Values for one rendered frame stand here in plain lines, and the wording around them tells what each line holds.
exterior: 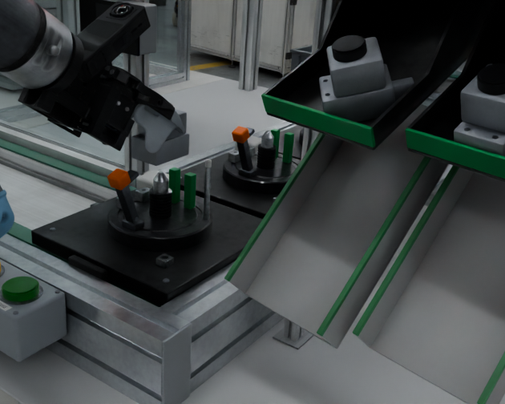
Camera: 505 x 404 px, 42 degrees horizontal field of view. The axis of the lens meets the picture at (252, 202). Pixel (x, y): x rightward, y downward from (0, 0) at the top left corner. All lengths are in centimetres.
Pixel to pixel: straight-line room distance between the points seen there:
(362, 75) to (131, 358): 39
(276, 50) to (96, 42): 537
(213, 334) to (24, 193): 51
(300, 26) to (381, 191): 545
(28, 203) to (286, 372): 53
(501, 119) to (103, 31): 43
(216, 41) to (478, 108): 610
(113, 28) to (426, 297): 43
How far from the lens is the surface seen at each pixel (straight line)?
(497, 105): 54
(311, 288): 69
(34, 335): 78
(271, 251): 72
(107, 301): 76
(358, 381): 83
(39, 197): 114
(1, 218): 60
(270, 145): 106
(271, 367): 83
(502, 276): 66
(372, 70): 58
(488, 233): 68
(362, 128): 57
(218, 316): 77
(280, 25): 603
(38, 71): 67
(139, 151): 84
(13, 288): 78
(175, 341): 71
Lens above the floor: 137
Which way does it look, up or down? 24 degrees down
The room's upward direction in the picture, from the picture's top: 4 degrees clockwise
